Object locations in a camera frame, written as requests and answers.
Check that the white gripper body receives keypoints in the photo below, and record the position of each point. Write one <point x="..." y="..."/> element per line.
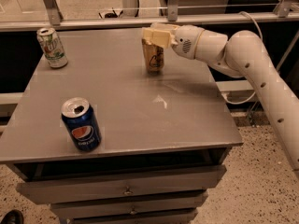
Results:
<point x="186" y="41"/>

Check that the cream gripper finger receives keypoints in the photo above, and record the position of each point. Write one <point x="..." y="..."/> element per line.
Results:
<point x="161" y="38"/>
<point x="164" y="26"/>

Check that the orange soda can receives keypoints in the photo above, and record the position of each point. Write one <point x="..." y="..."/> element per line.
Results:
<point x="153" y="56"/>

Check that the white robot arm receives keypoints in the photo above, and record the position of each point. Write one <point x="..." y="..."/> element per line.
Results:
<point x="240" y="55"/>

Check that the green white 7up can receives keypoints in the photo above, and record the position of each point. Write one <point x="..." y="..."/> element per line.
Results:
<point x="52" y="47"/>

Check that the blue pepsi can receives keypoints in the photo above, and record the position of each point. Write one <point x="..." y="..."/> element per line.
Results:
<point x="80" y="121"/>

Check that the floor power outlet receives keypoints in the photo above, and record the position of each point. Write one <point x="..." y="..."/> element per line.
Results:
<point x="112" y="14"/>

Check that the grey drawer cabinet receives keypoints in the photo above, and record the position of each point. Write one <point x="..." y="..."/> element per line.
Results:
<point x="175" y="120"/>

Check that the top grey drawer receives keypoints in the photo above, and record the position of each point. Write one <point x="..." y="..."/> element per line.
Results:
<point x="123" y="185"/>

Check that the grey drawer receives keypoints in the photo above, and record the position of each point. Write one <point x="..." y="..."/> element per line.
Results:
<point x="183" y="216"/>
<point x="130" y="205"/>
<point x="123" y="185"/>

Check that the middle grey drawer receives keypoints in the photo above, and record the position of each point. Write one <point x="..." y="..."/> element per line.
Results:
<point x="130" y="205"/>

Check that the bottom grey drawer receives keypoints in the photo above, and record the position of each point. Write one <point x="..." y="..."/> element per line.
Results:
<point x="183" y="216"/>

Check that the black shoe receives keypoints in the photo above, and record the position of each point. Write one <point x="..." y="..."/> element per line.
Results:
<point x="13" y="217"/>

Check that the metal railing frame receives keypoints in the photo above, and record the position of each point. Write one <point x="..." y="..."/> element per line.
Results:
<point x="28" y="15"/>

